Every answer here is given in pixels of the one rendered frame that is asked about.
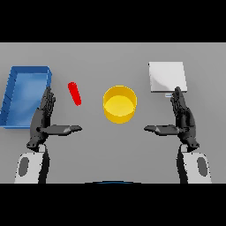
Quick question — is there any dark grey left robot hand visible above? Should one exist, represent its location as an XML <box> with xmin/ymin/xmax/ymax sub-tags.
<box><xmin>26</xmin><ymin>86</ymin><xmax>83</xmax><ymax>152</ymax></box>

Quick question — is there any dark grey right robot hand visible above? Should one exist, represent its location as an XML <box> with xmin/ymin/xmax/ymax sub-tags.
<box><xmin>143</xmin><ymin>86</ymin><xmax>200</xmax><ymax>153</ymax></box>

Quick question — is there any red beaker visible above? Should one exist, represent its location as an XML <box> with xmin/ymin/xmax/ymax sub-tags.
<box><xmin>67</xmin><ymin>81</ymin><xmax>82</xmax><ymax>107</ymax></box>

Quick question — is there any pale square measuring scale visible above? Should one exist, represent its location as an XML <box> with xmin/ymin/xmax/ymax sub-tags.
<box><xmin>147</xmin><ymin>61</ymin><xmax>188</xmax><ymax>98</ymax></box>

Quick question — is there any yellow bowl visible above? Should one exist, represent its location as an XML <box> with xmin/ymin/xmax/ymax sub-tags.
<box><xmin>102</xmin><ymin>85</ymin><xmax>138</xmax><ymax>124</ymax></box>

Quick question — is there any blue tray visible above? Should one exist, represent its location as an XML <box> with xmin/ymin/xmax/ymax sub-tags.
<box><xmin>0</xmin><ymin>65</ymin><xmax>53</xmax><ymax>129</ymax></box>

